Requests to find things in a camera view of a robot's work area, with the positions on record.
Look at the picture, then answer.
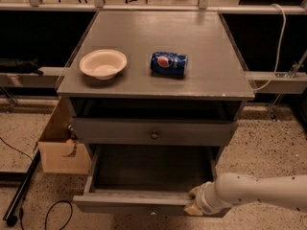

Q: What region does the grey drawer cabinet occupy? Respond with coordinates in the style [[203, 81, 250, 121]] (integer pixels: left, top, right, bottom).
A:
[[57, 10, 256, 165]]

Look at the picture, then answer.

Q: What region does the black floor bar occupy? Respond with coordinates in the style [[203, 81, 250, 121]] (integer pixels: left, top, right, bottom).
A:
[[0, 151, 40, 227]]

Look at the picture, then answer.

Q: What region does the metal railing frame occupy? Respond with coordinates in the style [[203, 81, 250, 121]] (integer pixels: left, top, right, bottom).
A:
[[0, 0, 306, 94]]

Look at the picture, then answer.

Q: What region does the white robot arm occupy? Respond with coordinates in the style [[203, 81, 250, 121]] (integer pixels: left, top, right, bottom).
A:
[[184, 172, 307, 217]]

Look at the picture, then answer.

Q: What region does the black cloth bundle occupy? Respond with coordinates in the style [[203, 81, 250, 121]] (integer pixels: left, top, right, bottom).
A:
[[0, 58, 43, 75]]

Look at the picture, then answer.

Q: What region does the white paper bowl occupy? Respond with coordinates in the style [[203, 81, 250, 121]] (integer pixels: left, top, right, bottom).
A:
[[79, 49, 127, 80]]

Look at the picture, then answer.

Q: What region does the grey drawer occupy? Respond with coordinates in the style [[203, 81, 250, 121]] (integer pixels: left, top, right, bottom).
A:
[[71, 118, 238, 147], [73, 145, 217, 216]]

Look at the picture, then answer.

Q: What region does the white cable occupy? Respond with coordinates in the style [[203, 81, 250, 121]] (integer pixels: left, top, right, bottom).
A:
[[252, 3, 288, 92]]

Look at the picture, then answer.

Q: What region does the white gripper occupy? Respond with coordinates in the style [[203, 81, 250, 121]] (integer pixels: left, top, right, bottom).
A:
[[184, 182, 232, 217]]

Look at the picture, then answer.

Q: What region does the black floor cable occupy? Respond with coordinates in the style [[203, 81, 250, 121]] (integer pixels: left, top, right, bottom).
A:
[[18, 199, 75, 230]]

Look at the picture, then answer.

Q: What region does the blue pepsi can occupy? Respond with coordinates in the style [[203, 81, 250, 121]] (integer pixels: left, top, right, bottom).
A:
[[150, 52, 187, 77]]

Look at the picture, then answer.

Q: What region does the grey top drawer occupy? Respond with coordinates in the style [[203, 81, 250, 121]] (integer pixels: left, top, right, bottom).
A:
[[71, 118, 238, 147]]

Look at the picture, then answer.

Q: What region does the cardboard box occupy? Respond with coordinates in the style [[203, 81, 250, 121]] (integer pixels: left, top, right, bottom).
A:
[[37, 99, 91, 174]]

